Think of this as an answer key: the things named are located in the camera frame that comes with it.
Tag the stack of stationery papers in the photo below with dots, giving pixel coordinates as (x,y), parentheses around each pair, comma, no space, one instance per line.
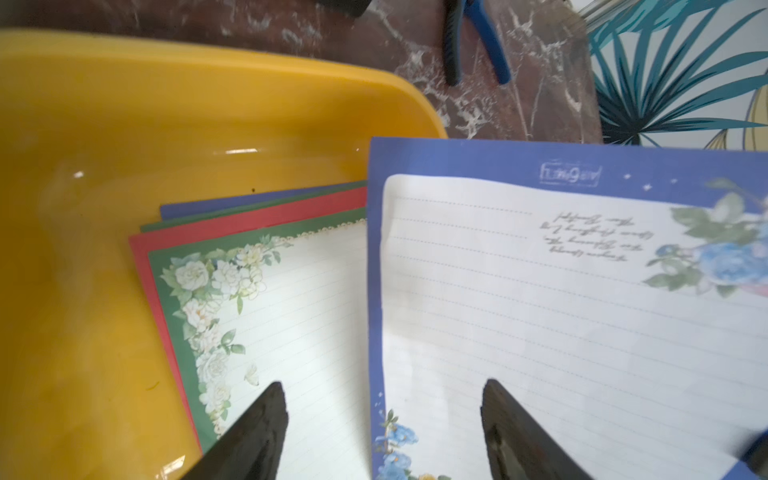
(267,215)

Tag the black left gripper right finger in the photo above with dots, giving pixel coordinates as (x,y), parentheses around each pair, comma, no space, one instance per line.
(517,446)

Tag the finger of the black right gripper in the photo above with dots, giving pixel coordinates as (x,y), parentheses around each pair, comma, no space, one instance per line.
(756,457)

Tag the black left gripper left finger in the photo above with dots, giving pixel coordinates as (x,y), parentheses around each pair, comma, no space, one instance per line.
(251,448)

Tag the green floral stationery paper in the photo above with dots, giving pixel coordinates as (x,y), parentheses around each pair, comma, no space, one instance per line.
(284,304)

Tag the yellow plastic tray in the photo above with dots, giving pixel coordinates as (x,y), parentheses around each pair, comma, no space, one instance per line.
(99,131)

